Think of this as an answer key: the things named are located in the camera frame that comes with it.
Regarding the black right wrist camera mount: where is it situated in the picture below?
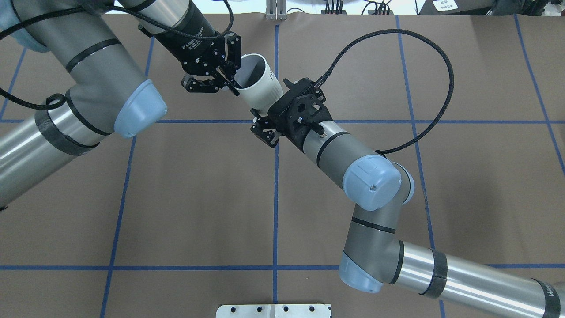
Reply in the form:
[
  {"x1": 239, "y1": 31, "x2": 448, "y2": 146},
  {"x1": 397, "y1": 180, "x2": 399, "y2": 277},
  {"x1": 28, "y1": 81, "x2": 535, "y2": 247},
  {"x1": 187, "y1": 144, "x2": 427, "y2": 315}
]
[{"x1": 267, "y1": 78, "x2": 333, "y2": 135}]

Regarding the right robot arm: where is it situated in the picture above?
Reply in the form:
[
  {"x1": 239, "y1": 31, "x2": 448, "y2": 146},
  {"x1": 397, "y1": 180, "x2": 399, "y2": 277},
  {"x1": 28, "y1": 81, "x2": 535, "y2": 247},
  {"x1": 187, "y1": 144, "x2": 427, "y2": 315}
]
[{"x1": 217, "y1": 117, "x2": 564, "y2": 318}]

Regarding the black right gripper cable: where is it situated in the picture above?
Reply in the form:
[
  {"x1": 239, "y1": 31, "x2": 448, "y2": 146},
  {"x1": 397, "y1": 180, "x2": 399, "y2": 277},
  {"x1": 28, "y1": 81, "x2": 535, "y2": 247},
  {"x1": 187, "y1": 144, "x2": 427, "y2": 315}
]
[{"x1": 314, "y1": 29, "x2": 455, "y2": 156}]

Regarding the white mug with handle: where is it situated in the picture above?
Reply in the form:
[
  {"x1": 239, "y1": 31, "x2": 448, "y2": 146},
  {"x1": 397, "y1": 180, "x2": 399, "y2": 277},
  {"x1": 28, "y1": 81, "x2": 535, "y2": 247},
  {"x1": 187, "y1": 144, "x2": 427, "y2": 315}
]
[{"x1": 234, "y1": 53, "x2": 284, "y2": 117}]

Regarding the aluminium frame post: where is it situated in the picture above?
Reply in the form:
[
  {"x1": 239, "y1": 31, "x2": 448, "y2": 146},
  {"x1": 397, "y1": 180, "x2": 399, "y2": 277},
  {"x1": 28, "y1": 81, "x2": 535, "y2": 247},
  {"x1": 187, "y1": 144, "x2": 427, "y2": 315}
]
[{"x1": 266, "y1": 0, "x2": 288, "y2": 21}]

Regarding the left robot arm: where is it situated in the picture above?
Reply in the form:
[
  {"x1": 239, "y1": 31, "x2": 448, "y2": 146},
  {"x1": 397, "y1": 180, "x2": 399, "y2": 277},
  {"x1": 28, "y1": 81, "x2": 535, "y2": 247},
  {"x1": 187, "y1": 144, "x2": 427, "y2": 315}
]
[{"x1": 0, "y1": 0, "x2": 242, "y2": 210}]

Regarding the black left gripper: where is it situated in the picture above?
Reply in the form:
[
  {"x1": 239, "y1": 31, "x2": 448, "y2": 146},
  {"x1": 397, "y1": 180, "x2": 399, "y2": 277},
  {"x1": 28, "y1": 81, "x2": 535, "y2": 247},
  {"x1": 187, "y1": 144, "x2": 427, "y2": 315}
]
[{"x1": 150, "y1": 4, "x2": 242, "y2": 93}]

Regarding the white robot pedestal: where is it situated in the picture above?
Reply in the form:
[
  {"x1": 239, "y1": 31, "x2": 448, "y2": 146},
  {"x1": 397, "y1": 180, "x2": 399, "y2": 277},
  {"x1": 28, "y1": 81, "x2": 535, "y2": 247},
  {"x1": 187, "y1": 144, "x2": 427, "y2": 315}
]
[{"x1": 215, "y1": 303, "x2": 333, "y2": 318}]

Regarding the black orange power strip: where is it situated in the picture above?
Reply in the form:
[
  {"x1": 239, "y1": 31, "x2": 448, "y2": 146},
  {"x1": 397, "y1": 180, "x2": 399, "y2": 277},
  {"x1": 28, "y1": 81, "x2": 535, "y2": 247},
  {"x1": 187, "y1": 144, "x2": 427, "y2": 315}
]
[{"x1": 321, "y1": 0, "x2": 393, "y2": 15}]

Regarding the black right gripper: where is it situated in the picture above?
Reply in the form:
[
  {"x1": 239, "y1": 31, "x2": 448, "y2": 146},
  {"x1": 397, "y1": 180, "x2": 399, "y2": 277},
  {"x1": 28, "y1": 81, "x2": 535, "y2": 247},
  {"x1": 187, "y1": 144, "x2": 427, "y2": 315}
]
[{"x1": 250, "y1": 111, "x2": 309, "y2": 152}]

